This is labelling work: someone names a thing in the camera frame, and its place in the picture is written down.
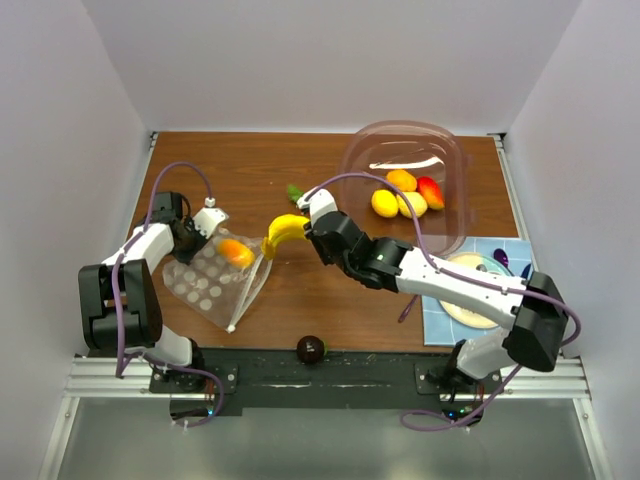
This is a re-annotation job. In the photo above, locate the clear zip top bag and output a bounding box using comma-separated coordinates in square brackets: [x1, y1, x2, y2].
[162, 228, 272, 333]

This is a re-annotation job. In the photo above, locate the yellow fake banana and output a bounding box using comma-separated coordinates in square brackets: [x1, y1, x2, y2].
[261, 214, 309, 260]

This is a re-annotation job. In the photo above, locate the red fake mango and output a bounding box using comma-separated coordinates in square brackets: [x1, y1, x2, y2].
[417, 176, 445, 211]

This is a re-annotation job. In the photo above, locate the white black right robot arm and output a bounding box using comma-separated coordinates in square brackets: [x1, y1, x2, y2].
[303, 211, 568, 393]

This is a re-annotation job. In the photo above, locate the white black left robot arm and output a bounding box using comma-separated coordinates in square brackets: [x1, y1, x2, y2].
[78, 192, 207, 392]

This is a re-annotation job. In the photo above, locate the orange yellow fake mango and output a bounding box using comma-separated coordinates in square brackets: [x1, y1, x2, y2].
[216, 238, 255, 269]

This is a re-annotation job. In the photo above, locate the dark purple fake plum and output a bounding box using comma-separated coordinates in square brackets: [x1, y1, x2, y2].
[296, 335, 327, 365]

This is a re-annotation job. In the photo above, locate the clear pink plastic bowl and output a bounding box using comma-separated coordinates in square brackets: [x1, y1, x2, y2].
[333, 120, 471, 256]

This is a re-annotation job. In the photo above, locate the purple plastic fork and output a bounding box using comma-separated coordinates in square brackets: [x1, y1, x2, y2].
[398, 295, 420, 323]

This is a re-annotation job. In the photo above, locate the blue tiled placemat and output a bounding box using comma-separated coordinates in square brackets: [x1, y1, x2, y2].
[421, 237, 534, 347]

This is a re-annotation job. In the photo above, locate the pale yellow plate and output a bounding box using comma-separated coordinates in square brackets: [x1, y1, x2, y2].
[440, 252, 513, 330]

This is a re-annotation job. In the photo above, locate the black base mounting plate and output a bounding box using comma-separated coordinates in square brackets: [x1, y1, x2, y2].
[149, 348, 502, 416]

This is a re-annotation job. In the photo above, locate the purple plastic spoon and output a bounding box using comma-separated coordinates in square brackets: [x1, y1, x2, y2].
[493, 248, 509, 267]

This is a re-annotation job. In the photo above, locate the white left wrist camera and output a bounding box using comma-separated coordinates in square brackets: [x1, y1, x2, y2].
[193, 197, 229, 239]

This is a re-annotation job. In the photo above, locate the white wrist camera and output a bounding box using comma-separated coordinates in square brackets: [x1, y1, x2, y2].
[296, 189, 337, 223]
[193, 197, 229, 239]

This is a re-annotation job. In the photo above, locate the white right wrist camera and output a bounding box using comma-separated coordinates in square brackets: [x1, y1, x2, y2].
[296, 189, 337, 223]

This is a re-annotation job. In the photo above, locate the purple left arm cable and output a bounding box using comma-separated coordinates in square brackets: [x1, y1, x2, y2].
[113, 160, 224, 427]

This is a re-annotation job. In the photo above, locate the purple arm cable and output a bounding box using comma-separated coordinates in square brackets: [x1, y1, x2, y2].
[113, 160, 224, 427]
[302, 172, 583, 432]

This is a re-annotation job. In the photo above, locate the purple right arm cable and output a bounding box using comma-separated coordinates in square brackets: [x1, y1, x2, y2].
[302, 172, 583, 432]

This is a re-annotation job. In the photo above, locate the aluminium frame rail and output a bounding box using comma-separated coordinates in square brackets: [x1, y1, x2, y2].
[64, 358, 591, 400]

